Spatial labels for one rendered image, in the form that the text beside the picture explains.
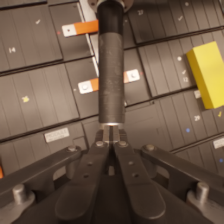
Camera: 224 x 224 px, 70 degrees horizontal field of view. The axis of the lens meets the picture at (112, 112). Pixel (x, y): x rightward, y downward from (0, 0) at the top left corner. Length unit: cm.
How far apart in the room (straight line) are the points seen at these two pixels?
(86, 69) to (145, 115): 18
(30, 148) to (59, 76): 17
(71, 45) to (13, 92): 17
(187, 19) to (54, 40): 36
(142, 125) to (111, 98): 16
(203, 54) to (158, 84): 13
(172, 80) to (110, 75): 23
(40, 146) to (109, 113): 20
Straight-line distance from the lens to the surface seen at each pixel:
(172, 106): 44
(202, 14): 58
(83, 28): 45
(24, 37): 45
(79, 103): 39
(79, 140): 36
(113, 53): 28
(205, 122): 50
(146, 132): 40
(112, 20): 31
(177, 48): 49
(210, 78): 48
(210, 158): 51
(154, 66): 44
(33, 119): 40
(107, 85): 26
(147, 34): 47
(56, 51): 42
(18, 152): 41
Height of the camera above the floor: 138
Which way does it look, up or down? 80 degrees down
